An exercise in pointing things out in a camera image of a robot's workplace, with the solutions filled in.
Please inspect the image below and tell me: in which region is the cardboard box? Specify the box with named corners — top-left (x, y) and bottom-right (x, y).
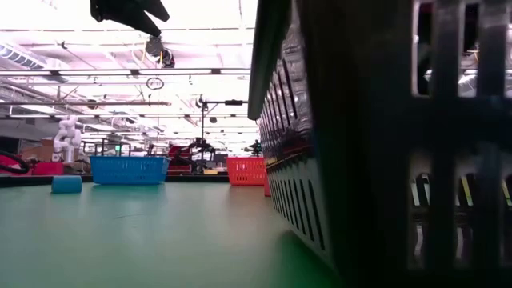
top-left (21, 138), bottom-right (55, 162)

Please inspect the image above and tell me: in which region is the red tool cart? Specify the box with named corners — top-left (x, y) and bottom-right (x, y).
top-left (167, 145), bottom-right (194, 176)

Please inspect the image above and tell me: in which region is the orange-red plastic basket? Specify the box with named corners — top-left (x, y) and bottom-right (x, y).
top-left (226, 156), bottom-right (267, 186)

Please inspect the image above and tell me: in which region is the red storage bin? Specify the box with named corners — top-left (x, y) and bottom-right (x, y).
top-left (31, 161), bottom-right (65, 176)

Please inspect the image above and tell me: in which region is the dark green plastic basket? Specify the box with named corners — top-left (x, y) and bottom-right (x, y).
top-left (247, 0), bottom-right (512, 288)

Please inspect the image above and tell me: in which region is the black metal frame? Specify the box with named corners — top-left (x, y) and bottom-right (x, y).
top-left (82, 138), bottom-right (132, 158)

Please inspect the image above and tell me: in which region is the black light stand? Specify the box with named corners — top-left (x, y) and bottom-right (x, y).
top-left (194, 94), bottom-right (250, 159)

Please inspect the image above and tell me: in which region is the black cable loop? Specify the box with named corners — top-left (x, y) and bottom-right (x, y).
top-left (0, 150), bottom-right (31, 175)

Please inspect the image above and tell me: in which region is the blue plastic basket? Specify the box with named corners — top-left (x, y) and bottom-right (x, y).
top-left (89, 155), bottom-right (171, 186)

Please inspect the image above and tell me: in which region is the blue cylinder block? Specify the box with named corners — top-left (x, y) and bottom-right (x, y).
top-left (50, 174), bottom-right (83, 195)

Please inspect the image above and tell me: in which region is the overhead camera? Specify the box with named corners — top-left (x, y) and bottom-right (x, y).
top-left (144, 34), bottom-right (177, 70)

